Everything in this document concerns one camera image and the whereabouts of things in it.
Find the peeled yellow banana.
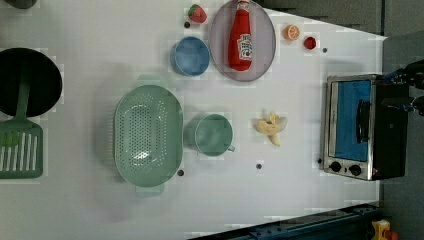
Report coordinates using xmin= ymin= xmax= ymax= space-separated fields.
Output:
xmin=256 ymin=112 xmax=288 ymax=147

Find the green mug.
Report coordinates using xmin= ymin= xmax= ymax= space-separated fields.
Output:
xmin=184 ymin=114 xmax=235 ymax=157

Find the green perforated colander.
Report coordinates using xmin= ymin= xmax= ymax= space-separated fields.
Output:
xmin=113 ymin=75 xmax=183 ymax=198

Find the blue bowl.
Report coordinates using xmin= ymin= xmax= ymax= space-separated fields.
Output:
xmin=170 ymin=36 xmax=210 ymax=76

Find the red ketchup bottle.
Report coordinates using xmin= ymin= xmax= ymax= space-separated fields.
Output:
xmin=228 ymin=0 xmax=253 ymax=71

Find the grey oval plate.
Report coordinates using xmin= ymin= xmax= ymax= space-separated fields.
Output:
xmin=209 ymin=0 xmax=276 ymax=81

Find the red toy strawberry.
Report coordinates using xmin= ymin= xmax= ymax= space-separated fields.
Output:
xmin=188 ymin=4 xmax=207 ymax=23

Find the orange half slice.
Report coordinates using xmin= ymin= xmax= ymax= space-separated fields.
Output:
xmin=283 ymin=25 xmax=300 ymax=41

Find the small red toy fruit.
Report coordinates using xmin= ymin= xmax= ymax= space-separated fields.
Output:
xmin=303 ymin=37 xmax=317 ymax=50

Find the green slotted spatula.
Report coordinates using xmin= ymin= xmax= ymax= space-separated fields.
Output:
xmin=0 ymin=80 xmax=43 ymax=179

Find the black cylinder cup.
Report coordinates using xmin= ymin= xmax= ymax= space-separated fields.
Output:
xmin=4 ymin=0 xmax=38 ymax=9

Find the blue metal frame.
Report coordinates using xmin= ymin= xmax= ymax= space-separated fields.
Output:
xmin=191 ymin=204 xmax=382 ymax=240

